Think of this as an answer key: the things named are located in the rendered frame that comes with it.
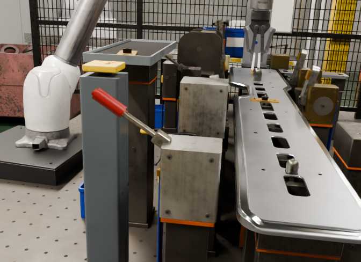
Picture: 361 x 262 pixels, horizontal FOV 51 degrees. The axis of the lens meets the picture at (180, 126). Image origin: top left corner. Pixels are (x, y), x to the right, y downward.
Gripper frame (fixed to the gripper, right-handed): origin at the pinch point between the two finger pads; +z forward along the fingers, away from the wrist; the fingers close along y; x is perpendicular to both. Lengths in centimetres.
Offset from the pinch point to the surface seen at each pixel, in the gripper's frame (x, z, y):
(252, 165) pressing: -98, 5, -6
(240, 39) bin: 35.7, -6.0, -5.7
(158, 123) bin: 11, 33, -42
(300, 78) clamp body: -8.5, 4.5, 17.0
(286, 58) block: 23.4, 0.7, 15.3
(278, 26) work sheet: 54, -12, 14
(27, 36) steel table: 320, 24, -271
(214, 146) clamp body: -106, -1, -13
